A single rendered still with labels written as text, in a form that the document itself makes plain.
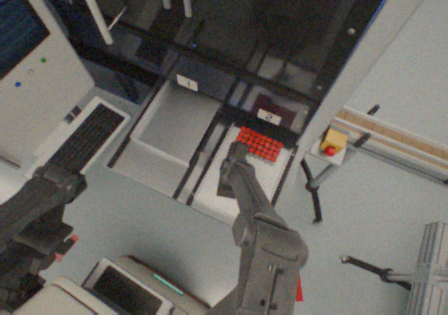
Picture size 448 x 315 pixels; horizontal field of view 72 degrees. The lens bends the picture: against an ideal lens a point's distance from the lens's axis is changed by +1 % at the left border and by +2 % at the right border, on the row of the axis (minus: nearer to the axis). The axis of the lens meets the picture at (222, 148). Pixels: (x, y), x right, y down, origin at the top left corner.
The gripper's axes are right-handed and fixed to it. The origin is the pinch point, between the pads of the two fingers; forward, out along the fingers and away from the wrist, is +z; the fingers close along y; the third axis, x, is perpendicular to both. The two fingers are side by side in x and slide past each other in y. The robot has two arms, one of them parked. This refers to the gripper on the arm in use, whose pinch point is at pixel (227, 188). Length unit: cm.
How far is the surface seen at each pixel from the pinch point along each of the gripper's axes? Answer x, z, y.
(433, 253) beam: -98, 43, -1
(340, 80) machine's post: -24, -36, 26
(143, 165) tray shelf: 34.1, 10.1, 5.2
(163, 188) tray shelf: 24.1, 9.9, -2.3
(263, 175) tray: -12.7, 9.8, 10.1
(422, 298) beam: -93, 44, -21
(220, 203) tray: 1.7, 9.5, -3.9
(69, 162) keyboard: 65, 15, 2
